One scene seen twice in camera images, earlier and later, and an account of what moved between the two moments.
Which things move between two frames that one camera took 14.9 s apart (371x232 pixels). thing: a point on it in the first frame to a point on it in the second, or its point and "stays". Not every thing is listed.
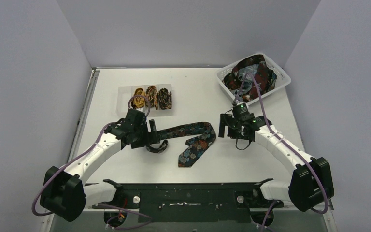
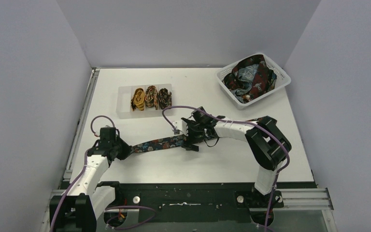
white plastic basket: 251,78 stays
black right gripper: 227,120 to 189,137
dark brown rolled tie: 165,99 stays
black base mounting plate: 188,203 stays
